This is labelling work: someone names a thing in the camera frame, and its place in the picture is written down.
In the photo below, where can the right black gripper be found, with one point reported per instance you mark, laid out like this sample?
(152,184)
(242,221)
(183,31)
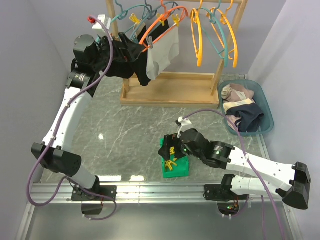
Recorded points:
(170,141)

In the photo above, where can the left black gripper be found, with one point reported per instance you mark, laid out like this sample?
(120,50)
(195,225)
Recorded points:
(126,50)

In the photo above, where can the orange clothes hanger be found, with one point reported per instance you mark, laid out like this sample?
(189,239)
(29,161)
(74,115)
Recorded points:
(177,12)

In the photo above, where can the grey clothespin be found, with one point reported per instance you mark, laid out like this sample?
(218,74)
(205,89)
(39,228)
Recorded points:
(149,40)

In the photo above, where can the white underwear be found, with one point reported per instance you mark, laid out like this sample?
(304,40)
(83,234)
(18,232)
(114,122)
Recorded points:
(163,52)

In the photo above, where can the yellow clothespin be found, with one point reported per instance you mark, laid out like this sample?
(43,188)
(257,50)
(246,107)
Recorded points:
(176,19)
(162,18)
(134,19)

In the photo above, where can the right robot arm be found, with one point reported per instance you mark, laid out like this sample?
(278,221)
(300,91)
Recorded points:
(248,174)

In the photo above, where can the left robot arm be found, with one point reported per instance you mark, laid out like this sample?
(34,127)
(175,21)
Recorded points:
(93,59)

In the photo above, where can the black underwear back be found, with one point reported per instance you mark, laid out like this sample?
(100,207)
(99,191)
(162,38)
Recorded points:
(124,70)

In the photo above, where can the black underwear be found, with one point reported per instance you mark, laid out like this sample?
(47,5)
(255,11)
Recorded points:
(140,65)
(124,70)

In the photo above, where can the black underwear front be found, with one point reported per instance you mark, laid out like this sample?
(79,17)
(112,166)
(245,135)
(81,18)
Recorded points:
(140,65)

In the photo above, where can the yellow clothespin on teal hanger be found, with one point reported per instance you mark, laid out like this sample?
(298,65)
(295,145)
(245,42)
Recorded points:
(134,19)

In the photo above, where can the teal hanger left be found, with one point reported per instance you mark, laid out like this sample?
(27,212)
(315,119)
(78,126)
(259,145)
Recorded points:
(124,12)

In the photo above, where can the teal hanger middle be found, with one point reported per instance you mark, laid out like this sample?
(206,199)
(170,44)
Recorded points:
(137,28)

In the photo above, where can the yellow hanger left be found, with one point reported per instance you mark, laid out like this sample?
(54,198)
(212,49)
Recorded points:
(197,35)

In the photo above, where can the beige underwear in basket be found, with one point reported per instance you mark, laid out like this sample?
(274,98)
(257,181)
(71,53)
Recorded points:
(235,95)

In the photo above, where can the navy underwear in basket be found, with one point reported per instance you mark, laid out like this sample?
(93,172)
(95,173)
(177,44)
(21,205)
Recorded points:
(249,117)

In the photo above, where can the yellow clothespins in bin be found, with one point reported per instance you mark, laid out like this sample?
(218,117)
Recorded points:
(171,163)

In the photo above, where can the green plastic bin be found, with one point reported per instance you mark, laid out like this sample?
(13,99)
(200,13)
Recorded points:
(182,170)

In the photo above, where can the wooden clothes rack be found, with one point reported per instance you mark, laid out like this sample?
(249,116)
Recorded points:
(183,84)

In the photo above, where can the teal laundry basket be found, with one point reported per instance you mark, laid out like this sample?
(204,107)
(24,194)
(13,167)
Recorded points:
(267,123)

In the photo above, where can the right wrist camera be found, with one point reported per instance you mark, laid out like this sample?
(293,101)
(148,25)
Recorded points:
(183,124)

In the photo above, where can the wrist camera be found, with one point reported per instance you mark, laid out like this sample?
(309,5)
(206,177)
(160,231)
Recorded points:
(100,23)
(183,124)

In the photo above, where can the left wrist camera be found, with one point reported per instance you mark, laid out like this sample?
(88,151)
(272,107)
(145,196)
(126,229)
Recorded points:
(100,23)

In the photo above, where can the aluminium mounting rail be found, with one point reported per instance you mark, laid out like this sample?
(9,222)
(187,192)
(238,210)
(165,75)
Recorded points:
(135,192)

